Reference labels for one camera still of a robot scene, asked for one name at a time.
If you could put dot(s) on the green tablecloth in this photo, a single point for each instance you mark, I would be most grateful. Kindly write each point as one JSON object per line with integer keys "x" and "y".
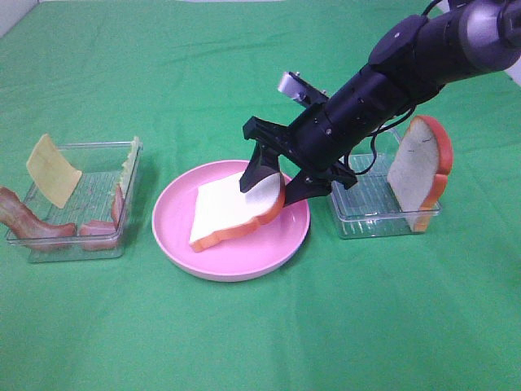
{"x": 437, "y": 311}

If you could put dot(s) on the yellow cheese slice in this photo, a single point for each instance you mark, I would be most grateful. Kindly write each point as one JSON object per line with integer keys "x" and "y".
{"x": 51, "y": 172}

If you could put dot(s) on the clear right bread tray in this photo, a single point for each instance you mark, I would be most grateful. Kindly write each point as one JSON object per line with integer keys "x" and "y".
{"x": 369, "y": 208}

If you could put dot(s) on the green lettuce leaf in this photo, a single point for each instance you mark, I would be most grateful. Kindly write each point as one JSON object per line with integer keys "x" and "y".
{"x": 128, "y": 165}

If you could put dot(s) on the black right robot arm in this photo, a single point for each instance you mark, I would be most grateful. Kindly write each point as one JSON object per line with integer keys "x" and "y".
{"x": 410, "y": 65}

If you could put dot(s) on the pink round plate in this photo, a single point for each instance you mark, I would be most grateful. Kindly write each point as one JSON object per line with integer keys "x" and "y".
{"x": 249, "y": 257}

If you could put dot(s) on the clear left ingredient tray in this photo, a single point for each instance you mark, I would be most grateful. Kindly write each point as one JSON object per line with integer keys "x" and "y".
{"x": 99, "y": 207}

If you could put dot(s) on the toast bread slice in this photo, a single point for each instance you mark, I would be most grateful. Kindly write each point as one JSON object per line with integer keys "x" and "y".
{"x": 223, "y": 212}
{"x": 420, "y": 171}

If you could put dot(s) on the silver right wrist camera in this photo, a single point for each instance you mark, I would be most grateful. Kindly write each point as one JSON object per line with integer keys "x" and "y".
{"x": 300, "y": 91}

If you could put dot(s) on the bacon strip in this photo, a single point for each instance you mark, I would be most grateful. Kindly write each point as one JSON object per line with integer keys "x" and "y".
{"x": 104, "y": 228}
{"x": 25, "y": 224}

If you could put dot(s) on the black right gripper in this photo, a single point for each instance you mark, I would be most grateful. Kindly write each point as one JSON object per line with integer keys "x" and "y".
{"x": 309, "y": 143}

